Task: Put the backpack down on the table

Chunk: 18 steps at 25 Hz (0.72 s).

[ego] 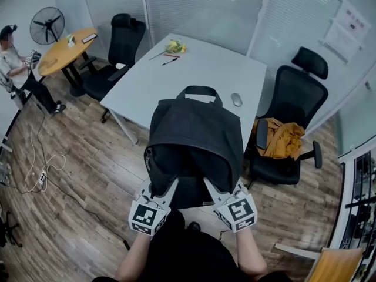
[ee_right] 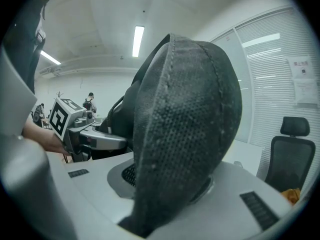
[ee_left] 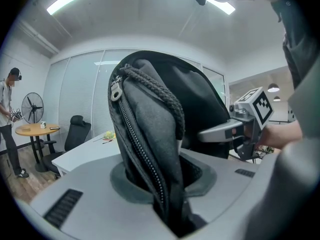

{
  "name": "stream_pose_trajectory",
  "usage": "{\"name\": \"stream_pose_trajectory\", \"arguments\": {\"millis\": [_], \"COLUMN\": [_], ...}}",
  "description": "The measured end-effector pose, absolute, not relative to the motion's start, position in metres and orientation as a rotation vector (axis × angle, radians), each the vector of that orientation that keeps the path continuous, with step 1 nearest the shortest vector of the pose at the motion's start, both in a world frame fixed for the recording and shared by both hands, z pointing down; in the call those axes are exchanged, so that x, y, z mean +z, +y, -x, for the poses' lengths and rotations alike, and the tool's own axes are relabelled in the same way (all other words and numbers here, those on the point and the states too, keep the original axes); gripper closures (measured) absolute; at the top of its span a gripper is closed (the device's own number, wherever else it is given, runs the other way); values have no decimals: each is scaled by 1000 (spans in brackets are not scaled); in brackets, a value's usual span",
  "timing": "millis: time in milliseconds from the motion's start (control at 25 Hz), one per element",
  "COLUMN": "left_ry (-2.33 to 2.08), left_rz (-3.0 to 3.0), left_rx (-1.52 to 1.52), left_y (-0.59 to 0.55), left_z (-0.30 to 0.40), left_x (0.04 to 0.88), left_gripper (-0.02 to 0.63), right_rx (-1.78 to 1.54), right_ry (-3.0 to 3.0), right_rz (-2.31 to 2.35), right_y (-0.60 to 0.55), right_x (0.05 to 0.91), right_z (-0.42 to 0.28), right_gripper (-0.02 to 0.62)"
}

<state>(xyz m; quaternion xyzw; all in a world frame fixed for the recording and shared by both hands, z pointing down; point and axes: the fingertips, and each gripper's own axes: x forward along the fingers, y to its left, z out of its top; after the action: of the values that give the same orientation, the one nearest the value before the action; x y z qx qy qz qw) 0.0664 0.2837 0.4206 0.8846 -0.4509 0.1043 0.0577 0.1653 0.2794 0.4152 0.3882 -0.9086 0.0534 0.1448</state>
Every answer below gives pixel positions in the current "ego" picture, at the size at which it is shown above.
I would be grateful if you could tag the white power strip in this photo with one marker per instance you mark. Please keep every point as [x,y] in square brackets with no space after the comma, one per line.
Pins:
[42,178]

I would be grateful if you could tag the person's black clothing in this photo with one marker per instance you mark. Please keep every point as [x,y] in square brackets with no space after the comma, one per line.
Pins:
[188,257]

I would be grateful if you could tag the orange cloth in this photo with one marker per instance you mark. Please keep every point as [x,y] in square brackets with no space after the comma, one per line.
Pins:
[283,141]

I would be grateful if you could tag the black office chair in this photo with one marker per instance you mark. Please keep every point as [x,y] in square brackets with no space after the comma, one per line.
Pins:
[299,93]
[123,43]

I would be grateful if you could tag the yellow flower bunch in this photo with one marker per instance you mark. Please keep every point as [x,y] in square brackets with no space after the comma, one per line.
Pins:
[175,47]

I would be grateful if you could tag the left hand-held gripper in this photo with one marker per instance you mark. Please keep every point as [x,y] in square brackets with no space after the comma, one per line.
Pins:
[147,214]

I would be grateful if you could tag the black standing fan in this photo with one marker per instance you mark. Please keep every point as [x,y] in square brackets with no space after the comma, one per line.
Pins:
[47,25]

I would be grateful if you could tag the person's right forearm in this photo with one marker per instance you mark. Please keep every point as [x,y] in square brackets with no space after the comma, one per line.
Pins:
[249,251]

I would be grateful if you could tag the grey computer mouse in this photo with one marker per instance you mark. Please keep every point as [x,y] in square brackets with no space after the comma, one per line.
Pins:
[237,99]

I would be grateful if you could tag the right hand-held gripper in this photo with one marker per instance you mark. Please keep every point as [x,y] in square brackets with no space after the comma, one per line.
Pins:
[239,213]

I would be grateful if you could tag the green tissue box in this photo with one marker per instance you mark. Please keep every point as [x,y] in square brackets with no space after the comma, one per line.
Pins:
[70,40]

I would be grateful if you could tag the white paper notice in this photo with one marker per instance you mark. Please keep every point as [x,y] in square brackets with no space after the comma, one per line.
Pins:
[346,28]

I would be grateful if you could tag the round wooden table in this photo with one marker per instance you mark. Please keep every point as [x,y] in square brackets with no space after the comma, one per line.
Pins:
[63,54]

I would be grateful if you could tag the black pen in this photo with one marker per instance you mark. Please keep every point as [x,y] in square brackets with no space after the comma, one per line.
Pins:
[169,61]

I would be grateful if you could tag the black metal shelf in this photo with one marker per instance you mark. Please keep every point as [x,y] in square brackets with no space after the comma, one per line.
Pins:
[359,198]

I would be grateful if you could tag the black backpack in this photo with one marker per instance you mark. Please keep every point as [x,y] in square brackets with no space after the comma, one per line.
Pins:
[195,134]

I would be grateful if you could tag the red pen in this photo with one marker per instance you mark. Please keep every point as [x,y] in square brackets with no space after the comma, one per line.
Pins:
[171,55]

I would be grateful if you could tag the white table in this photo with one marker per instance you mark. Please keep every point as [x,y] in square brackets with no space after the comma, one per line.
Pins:
[194,75]

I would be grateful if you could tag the person's left forearm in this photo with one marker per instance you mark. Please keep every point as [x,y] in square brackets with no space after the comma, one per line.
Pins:
[135,257]

